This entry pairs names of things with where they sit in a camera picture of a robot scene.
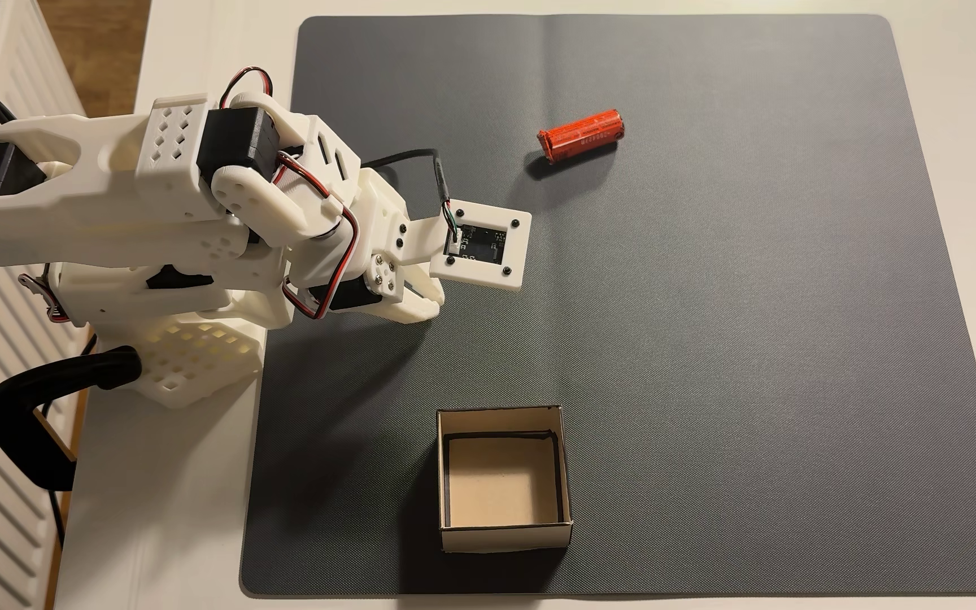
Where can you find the red candy roll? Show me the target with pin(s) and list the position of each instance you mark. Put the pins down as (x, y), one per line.
(581, 134)

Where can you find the small open cardboard box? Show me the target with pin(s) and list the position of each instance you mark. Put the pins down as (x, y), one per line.
(501, 483)

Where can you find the dark grey table mat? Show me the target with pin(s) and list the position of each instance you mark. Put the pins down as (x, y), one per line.
(751, 339)

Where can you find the black table clamp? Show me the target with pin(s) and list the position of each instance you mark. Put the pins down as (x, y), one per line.
(9, 424)

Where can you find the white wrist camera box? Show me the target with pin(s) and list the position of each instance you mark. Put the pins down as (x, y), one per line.
(488, 216)

